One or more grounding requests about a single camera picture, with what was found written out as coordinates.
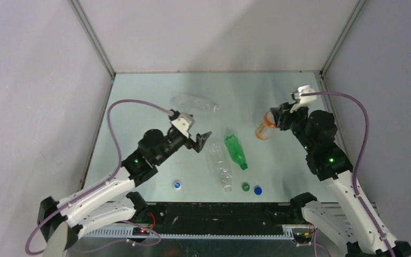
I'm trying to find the circuit board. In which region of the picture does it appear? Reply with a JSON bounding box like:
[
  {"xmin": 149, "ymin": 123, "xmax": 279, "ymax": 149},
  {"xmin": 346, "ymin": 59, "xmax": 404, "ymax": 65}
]
[
  {"xmin": 132, "ymin": 227, "xmax": 152, "ymax": 237},
  {"xmin": 292, "ymin": 232, "xmax": 314, "ymax": 245}
]

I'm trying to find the far clear bottle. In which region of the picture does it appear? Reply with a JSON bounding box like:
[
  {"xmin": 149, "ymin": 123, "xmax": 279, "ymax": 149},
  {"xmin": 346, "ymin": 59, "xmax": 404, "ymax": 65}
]
[{"xmin": 170, "ymin": 94, "xmax": 219, "ymax": 112}]

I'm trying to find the blue bottle cap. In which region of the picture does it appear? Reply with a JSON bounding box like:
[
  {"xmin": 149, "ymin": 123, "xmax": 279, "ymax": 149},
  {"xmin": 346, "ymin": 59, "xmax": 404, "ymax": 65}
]
[{"xmin": 254, "ymin": 186, "xmax": 262, "ymax": 195}]

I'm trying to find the orange label bottle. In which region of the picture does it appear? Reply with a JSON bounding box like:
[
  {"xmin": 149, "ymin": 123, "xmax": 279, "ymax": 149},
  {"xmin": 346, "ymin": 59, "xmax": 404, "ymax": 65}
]
[{"xmin": 255, "ymin": 110, "xmax": 277, "ymax": 140}]

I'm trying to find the green plastic bottle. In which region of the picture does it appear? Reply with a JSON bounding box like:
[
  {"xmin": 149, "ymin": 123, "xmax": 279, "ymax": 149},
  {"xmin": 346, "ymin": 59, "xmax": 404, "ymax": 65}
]
[{"xmin": 224, "ymin": 134, "xmax": 248, "ymax": 170}]

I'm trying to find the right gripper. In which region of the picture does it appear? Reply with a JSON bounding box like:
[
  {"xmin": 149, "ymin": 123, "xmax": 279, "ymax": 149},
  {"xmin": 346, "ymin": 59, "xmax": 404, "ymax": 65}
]
[{"xmin": 270, "ymin": 101, "xmax": 314, "ymax": 153}]

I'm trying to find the left circuit board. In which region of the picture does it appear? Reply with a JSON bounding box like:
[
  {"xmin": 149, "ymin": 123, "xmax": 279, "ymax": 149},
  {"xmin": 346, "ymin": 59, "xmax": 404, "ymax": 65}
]
[{"xmin": 132, "ymin": 227, "xmax": 152, "ymax": 237}]

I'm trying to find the green bottle cap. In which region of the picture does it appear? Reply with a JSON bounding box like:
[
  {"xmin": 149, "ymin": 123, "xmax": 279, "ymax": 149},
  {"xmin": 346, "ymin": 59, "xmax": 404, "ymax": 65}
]
[{"xmin": 241, "ymin": 182, "xmax": 250, "ymax": 192}]

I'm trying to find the clear bottle white ring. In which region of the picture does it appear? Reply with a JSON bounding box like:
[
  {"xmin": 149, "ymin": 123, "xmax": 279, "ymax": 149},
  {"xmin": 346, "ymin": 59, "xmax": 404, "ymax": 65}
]
[{"xmin": 203, "ymin": 140, "xmax": 234, "ymax": 193}]

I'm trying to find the right circuit board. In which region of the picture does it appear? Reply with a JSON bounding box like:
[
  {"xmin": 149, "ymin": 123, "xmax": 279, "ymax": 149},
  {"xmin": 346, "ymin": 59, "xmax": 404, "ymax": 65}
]
[{"xmin": 292, "ymin": 232, "xmax": 314, "ymax": 245}]

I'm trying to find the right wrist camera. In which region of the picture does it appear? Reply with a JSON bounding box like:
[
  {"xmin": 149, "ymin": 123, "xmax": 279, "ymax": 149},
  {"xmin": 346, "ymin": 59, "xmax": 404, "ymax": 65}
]
[{"xmin": 290, "ymin": 85, "xmax": 317, "ymax": 113}]

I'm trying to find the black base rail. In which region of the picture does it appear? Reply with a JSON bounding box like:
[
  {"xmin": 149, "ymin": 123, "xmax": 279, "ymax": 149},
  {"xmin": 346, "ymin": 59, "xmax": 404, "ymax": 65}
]
[{"xmin": 131, "ymin": 202, "xmax": 311, "ymax": 236}]

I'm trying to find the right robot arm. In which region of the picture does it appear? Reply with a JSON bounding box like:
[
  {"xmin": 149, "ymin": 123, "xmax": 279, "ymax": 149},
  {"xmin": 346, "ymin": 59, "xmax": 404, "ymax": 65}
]
[{"xmin": 269, "ymin": 103, "xmax": 411, "ymax": 256}]

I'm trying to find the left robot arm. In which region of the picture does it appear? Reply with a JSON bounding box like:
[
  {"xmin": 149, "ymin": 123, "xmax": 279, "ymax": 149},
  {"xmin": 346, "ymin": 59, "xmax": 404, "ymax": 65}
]
[{"xmin": 37, "ymin": 123, "xmax": 212, "ymax": 249}]

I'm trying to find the blue white cap left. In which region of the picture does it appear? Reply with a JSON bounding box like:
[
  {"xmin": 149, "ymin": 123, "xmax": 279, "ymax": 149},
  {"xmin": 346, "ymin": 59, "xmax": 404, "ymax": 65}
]
[{"xmin": 173, "ymin": 180, "xmax": 181, "ymax": 190}]

